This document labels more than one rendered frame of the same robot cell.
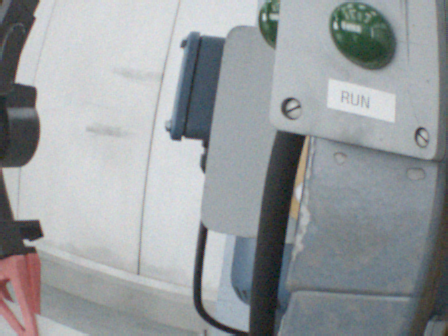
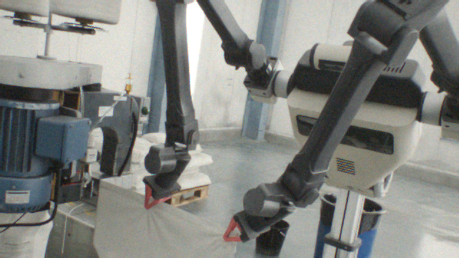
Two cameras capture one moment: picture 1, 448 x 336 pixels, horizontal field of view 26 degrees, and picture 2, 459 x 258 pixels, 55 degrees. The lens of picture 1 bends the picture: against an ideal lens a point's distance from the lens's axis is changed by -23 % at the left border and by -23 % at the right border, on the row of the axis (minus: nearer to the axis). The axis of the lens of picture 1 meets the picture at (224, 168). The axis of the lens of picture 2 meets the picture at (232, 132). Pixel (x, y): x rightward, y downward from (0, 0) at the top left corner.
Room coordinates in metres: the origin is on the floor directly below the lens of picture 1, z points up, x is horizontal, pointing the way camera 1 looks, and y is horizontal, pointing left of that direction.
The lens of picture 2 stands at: (1.82, 0.54, 1.46)
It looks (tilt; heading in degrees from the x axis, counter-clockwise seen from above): 8 degrees down; 190
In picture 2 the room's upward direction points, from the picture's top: 9 degrees clockwise
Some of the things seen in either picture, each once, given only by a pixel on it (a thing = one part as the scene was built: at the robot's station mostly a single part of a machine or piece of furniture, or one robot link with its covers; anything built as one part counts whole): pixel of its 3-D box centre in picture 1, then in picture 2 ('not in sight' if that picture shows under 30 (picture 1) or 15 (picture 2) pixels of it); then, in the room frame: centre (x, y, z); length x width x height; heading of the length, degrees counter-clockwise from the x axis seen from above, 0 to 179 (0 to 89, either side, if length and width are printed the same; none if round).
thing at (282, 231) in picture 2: not in sight; (270, 236); (-1.79, 0.34, 0.13); 0.30 x 0.30 x 0.26
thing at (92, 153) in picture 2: not in sight; (87, 160); (0.68, -0.08, 1.14); 0.05 x 0.04 x 0.16; 159
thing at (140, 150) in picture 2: not in sight; (148, 152); (-2.17, -0.99, 0.56); 0.66 x 0.42 x 0.15; 159
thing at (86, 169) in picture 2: not in sight; (86, 173); (0.68, -0.07, 1.11); 0.03 x 0.03 x 0.06
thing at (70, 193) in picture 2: not in sight; (64, 190); (0.68, -0.14, 1.04); 0.08 x 0.06 x 0.05; 159
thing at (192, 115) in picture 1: (219, 101); (63, 142); (0.95, 0.01, 1.25); 0.10 x 0.08 x 0.12; 4
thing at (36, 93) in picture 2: not in sight; (24, 91); (0.96, -0.09, 1.35); 0.12 x 0.12 x 0.04
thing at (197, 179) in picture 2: not in sight; (181, 179); (-2.74, -0.79, 0.20); 0.67 x 0.43 x 0.15; 159
